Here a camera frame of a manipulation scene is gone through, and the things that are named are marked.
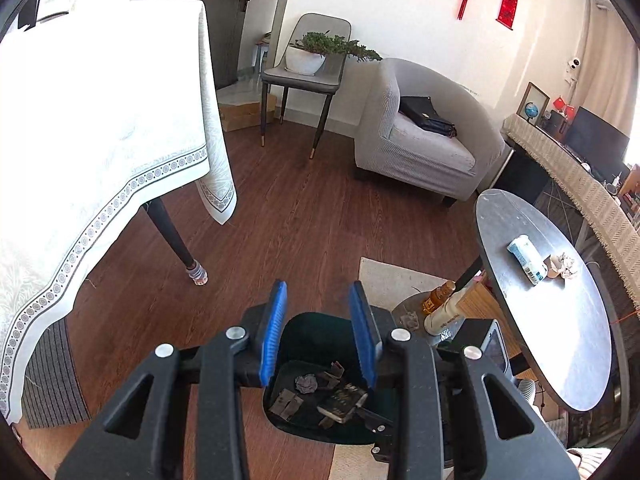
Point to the black flat television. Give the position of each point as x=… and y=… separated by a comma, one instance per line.
x=595, y=135

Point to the cardboard box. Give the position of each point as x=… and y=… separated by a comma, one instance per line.
x=240, y=117

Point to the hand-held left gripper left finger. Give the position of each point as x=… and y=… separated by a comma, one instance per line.
x=272, y=335

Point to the slatted wooden box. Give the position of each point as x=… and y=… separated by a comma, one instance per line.
x=487, y=305

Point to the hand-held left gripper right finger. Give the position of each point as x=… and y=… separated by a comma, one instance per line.
x=362, y=340

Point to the dark table leg with sock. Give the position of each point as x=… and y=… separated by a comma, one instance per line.
x=170, y=232

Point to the grey dining chair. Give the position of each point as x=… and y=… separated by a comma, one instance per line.
x=320, y=25

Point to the small red flags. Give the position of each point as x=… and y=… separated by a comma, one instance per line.
x=565, y=106

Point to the brown cardboard piece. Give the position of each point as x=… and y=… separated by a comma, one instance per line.
x=286, y=404

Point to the small dark printed box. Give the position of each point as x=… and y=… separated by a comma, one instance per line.
x=342, y=401

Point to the red hanging scroll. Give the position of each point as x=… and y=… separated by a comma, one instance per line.
x=507, y=7

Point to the potted plant in white pot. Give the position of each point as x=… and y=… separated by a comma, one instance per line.
x=305, y=62

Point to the blue white tissue packet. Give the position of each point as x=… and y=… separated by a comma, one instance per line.
x=527, y=259

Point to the grey striped doormat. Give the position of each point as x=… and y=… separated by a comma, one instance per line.
x=55, y=380

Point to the dark green trash bin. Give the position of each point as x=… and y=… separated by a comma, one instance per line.
x=310, y=340

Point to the beige lace cabinet cloth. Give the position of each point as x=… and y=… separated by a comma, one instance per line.
x=575, y=180

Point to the black bag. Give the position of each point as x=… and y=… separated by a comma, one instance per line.
x=425, y=112

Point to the cream cylindrical bottle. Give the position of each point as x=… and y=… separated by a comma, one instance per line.
x=447, y=317

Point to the wooden picture frame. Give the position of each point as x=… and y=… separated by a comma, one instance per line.
x=541, y=92

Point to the pale patterned tablecloth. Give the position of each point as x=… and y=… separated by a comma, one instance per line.
x=100, y=135

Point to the dark grey door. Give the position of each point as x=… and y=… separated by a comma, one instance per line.
x=227, y=25

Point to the amber glass bottle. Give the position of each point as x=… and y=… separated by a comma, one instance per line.
x=437, y=299

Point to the small cardboard scrap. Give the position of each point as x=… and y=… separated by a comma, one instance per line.
x=334, y=372

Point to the white security camera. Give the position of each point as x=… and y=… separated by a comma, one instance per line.
x=575, y=63

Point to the person's knit clothing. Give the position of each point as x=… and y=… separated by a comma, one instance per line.
x=590, y=462

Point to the dark low cabinet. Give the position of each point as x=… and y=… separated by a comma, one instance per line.
x=525, y=175

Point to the round dark marble table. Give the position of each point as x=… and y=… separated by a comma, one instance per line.
x=565, y=350

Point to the grey armchair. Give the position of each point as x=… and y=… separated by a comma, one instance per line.
x=425, y=160

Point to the beige curtain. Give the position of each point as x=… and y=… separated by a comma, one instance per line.
x=605, y=60

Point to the small blue globe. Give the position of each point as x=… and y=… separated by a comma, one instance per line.
x=532, y=111

